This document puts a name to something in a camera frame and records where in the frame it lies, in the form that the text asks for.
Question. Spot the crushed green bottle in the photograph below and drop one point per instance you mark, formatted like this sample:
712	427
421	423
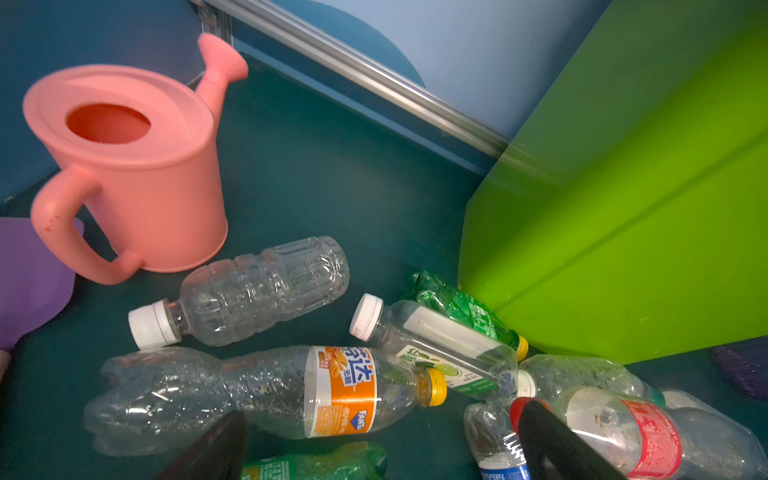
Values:
432	292

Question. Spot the green Sprite bottle yellow cap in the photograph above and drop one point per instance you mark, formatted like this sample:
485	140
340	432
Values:
354	460

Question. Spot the clear bottle orange Fanta label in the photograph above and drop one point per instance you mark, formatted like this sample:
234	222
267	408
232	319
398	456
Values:
165	399

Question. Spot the pink watering can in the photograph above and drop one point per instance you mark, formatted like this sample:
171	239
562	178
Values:
139	184

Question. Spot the purple ribbed glass vase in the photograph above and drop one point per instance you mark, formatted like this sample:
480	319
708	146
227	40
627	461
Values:
744	365

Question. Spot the Pepsi bottle blue label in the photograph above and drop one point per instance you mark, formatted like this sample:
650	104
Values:
494	445

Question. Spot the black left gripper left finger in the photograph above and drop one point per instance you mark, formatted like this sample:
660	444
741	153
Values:
220	453

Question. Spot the clear bottle white green label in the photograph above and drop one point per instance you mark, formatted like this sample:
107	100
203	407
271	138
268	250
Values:
417	337

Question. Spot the green plastic bin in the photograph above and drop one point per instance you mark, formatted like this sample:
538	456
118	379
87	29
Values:
627	219

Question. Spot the aluminium back frame rail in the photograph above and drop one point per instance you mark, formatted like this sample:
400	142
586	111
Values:
333	54

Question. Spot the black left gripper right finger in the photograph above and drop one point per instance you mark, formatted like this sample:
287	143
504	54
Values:
553	451

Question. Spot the pink label crushed bottle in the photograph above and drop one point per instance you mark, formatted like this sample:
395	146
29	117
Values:
545	376

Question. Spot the clear bottle red cola label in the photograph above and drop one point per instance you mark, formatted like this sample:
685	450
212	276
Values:
645	441

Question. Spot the clear bottle white cap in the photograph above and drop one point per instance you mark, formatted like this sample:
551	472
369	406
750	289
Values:
228	301

